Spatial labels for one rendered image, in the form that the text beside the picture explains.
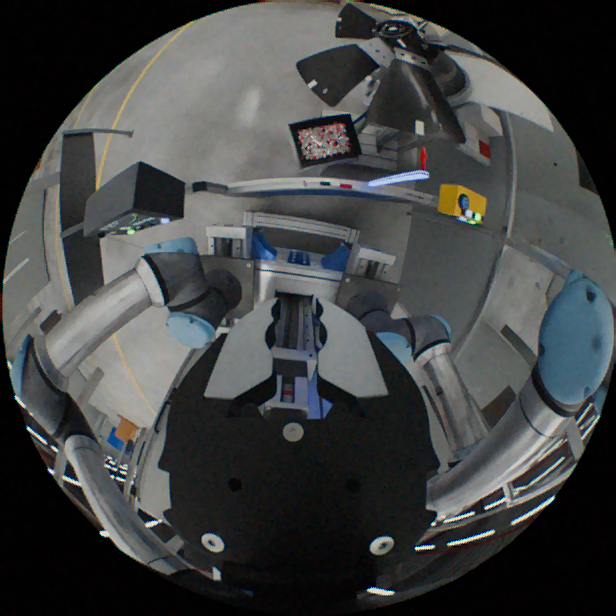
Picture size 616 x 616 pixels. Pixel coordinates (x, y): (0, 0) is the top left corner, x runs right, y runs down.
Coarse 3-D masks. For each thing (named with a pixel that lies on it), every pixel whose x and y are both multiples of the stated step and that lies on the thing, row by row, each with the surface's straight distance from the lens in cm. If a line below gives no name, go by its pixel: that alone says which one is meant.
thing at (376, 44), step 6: (366, 42) 69; (372, 42) 69; (378, 42) 69; (366, 48) 69; (372, 48) 69; (378, 48) 69; (384, 48) 69; (372, 54) 69; (378, 54) 69; (384, 54) 69; (390, 54) 69; (378, 60) 69; (384, 60) 69; (390, 60) 69
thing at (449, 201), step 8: (440, 192) 73; (448, 192) 69; (456, 192) 67; (464, 192) 69; (472, 192) 72; (440, 200) 72; (448, 200) 69; (456, 200) 66; (472, 200) 72; (480, 200) 76; (440, 208) 71; (448, 208) 68; (456, 208) 66; (472, 208) 72; (480, 208) 76; (464, 216) 69
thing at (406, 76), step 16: (400, 64) 56; (384, 80) 51; (400, 80) 52; (416, 80) 54; (432, 80) 58; (384, 96) 49; (400, 96) 49; (416, 96) 50; (432, 96) 53; (368, 112) 47; (384, 112) 47; (400, 112) 47; (416, 112) 48; (432, 112) 50; (448, 112) 53; (400, 128) 46; (432, 128) 48; (448, 128) 50
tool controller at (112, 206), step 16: (128, 176) 48; (144, 176) 47; (160, 176) 51; (96, 192) 61; (112, 192) 52; (128, 192) 46; (144, 192) 46; (160, 192) 50; (176, 192) 55; (96, 208) 59; (112, 208) 50; (128, 208) 45; (144, 208) 46; (160, 208) 49; (176, 208) 54; (96, 224) 57; (112, 224) 54; (128, 224) 57; (144, 224) 60; (160, 224) 62
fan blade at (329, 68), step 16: (336, 48) 71; (352, 48) 69; (304, 64) 76; (320, 64) 72; (336, 64) 70; (352, 64) 69; (368, 64) 68; (304, 80) 76; (320, 80) 72; (336, 80) 70; (352, 80) 69; (320, 96) 73; (336, 96) 71
